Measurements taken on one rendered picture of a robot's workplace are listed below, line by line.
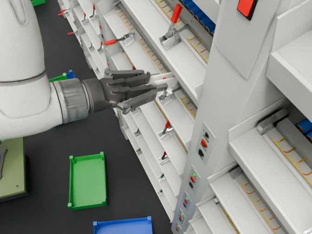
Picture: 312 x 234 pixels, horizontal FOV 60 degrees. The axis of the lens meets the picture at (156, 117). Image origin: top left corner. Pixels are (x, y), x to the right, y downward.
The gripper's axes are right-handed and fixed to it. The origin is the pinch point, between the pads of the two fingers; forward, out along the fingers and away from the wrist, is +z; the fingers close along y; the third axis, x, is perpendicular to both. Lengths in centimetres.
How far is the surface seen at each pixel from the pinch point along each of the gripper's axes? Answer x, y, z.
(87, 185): -107, -27, -9
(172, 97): -6.4, 0.8, 4.1
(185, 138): -8.6, 12.7, 1.8
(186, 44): 13.6, 3.3, 0.3
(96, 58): -67, -89, 16
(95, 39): -47, -81, 12
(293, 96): 27.2, 30.1, -6.7
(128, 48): -8.3, -24.1, 1.9
